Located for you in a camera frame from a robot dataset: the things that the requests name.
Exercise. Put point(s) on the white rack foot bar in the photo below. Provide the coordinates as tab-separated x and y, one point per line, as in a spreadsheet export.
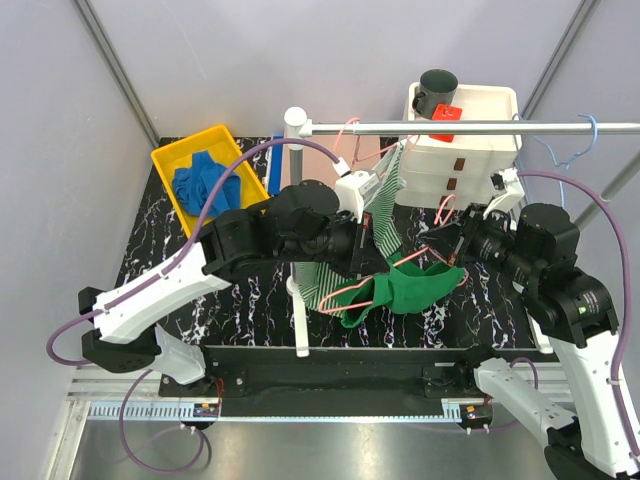
299	316

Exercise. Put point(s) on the blue tank top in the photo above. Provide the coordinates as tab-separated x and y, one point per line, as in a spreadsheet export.
192	186

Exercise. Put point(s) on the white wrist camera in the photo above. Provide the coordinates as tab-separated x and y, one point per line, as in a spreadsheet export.
509	191
354	190

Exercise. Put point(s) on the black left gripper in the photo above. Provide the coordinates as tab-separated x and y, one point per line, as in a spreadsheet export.
363	258

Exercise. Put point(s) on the black marbled mat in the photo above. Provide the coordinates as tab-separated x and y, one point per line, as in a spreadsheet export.
258	311

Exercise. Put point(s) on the pink wire hanger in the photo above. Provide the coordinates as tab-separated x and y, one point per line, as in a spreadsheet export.
443	215
364	152

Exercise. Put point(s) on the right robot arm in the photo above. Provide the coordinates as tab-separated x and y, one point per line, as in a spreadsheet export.
575	311

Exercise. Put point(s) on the white drawer unit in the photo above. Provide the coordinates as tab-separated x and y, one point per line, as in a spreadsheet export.
432	169

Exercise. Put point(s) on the metal clothes rail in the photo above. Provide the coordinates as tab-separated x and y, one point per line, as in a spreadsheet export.
583	127

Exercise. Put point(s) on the green white striped tank top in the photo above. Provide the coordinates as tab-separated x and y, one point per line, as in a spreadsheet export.
315	280

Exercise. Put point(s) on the red plastic block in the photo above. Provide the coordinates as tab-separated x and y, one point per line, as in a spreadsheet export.
442	113

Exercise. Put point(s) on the blue framed pink board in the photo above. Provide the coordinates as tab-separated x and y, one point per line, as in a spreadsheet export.
316	166

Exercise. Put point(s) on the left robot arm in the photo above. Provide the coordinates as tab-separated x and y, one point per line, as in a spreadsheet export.
304	223

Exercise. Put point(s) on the dark grey mug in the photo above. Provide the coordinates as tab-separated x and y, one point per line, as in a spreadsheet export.
436	87

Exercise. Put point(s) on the white grey rack post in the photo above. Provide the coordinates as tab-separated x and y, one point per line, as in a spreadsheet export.
295	119

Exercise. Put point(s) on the yellow plastic bin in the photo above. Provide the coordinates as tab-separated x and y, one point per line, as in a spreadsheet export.
223	149

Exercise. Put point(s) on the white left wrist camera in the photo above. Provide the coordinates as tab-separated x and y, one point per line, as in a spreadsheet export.
354	190

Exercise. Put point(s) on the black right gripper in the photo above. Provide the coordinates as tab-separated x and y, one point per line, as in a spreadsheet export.
444	239

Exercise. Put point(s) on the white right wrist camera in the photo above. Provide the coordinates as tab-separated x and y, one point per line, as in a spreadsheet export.
509	191

